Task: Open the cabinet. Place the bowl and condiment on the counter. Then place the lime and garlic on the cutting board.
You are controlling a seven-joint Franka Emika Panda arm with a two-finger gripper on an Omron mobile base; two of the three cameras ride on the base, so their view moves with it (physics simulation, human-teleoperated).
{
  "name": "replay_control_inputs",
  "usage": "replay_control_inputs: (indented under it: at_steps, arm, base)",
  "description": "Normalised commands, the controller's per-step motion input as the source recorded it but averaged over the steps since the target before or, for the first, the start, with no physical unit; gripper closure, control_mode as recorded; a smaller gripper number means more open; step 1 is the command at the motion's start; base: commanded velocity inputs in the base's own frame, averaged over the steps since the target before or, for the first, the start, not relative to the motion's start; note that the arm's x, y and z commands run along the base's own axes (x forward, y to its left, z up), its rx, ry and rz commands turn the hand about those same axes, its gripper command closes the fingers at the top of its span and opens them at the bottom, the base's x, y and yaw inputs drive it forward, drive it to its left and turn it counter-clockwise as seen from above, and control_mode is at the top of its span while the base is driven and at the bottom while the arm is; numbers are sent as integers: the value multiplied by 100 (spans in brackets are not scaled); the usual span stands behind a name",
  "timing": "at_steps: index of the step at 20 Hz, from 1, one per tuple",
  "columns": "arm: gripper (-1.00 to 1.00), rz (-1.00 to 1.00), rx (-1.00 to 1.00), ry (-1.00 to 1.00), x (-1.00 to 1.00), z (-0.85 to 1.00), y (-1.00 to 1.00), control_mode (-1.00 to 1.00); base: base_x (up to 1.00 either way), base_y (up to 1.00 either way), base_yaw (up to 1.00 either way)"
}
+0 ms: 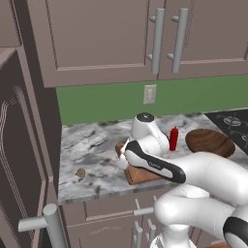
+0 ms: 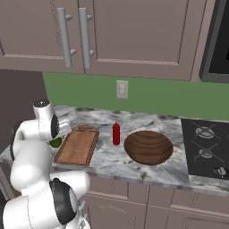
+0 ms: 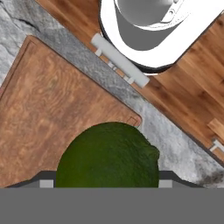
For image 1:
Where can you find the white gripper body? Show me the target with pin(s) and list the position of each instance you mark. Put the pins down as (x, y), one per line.
(122, 162)

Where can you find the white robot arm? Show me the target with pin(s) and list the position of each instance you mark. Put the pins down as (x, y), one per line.
(206, 180)

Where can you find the brown wooden cutting board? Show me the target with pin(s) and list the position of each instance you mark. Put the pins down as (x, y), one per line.
(139, 176)

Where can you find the red condiment bottle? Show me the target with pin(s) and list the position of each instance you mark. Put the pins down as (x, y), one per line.
(173, 139)

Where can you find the brown base cabinet door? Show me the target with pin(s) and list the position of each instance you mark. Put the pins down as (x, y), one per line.
(103, 235)

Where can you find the brown wooden bowl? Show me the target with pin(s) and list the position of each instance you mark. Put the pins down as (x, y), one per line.
(210, 142)

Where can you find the small brown round food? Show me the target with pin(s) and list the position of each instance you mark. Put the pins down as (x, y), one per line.
(80, 173)

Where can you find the brown drawer front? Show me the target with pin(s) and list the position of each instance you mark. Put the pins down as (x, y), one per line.
(109, 208)

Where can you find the black hob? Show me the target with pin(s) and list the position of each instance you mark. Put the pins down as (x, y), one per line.
(231, 124)

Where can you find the grey wall outlet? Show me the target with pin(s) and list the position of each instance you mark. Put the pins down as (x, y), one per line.
(149, 94)

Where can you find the wide brown wall cabinet door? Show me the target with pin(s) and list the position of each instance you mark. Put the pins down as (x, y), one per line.
(97, 35)

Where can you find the narrow brown wall cabinet door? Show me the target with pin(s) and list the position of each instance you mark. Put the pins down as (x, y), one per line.
(216, 35)

